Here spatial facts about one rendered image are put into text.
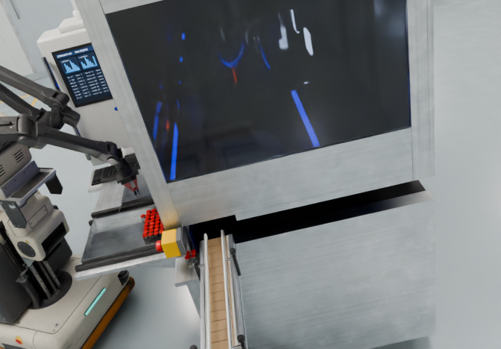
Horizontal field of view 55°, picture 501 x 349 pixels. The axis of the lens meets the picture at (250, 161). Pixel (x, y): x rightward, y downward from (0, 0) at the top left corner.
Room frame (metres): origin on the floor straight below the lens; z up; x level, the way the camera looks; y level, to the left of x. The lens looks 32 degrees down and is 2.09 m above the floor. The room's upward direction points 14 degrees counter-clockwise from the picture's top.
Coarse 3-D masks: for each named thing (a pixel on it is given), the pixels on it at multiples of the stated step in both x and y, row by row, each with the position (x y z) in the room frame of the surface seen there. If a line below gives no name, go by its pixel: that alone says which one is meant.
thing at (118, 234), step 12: (108, 216) 1.74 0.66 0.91; (120, 216) 1.74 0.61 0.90; (132, 216) 1.74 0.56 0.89; (96, 228) 1.72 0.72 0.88; (108, 228) 1.70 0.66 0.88; (120, 228) 1.68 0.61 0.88; (132, 228) 1.66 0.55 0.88; (96, 240) 1.64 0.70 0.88; (108, 240) 1.62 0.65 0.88; (120, 240) 1.60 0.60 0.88; (132, 240) 1.58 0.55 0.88; (84, 252) 1.54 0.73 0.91; (96, 252) 1.56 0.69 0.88; (108, 252) 1.54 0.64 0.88; (120, 252) 1.48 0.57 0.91; (132, 252) 1.48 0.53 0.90
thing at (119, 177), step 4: (128, 164) 1.89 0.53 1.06; (116, 168) 1.87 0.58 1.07; (120, 168) 1.86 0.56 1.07; (124, 168) 1.86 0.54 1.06; (128, 168) 1.87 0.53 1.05; (132, 168) 1.92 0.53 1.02; (136, 168) 1.91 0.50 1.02; (120, 172) 1.86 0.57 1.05; (124, 172) 1.86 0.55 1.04; (128, 172) 1.87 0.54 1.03; (132, 172) 1.88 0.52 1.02; (136, 172) 1.87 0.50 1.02; (116, 176) 1.89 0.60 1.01; (120, 176) 1.88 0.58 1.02; (124, 176) 1.86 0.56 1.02; (128, 176) 1.86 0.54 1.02; (132, 176) 1.87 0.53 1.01; (116, 180) 1.86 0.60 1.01; (120, 180) 1.85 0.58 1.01
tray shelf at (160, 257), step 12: (108, 192) 1.99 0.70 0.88; (120, 192) 1.97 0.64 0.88; (96, 204) 1.92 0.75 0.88; (108, 204) 1.89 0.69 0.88; (120, 204) 1.87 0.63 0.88; (120, 264) 1.45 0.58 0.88; (132, 264) 1.44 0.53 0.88; (144, 264) 1.43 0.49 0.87; (84, 276) 1.44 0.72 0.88; (96, 276) 1.44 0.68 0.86
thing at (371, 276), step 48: (240, 240) 1.42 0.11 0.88; (288, 240) 1.40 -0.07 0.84; (336, 240) 1.40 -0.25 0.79; (384, 240) 1.39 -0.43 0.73; (432, 240) 1.39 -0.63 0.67; (288, 288) 1.40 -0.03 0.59; (336, 288) 1.40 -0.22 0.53; (384, 288) 1.39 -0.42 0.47; (432, 288) 1.39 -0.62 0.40; (288, 336) 1.40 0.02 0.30; (336, 336) 1.40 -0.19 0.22; (384, 336) 1.39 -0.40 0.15
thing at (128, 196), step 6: (132, 180) 2.05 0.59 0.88; (138, 180) 2.03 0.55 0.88; (144, 180) 2.02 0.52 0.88; (132, 186) 1.99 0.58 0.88; (138, 186) 1.98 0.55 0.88; (144, 186) 1.96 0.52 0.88; (126, 192) 1.94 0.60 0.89; (132, 192) 1.94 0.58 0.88; (144, 192) 1.91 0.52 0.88; (150, 192) 1.90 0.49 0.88; (126, 198) 1.90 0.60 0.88; (132, 198) 1.89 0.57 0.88; (138, 198) 1.82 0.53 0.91; (144, 198) 1.82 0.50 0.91; (150, 198) 1.82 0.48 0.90; (126, 204) 1.83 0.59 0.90
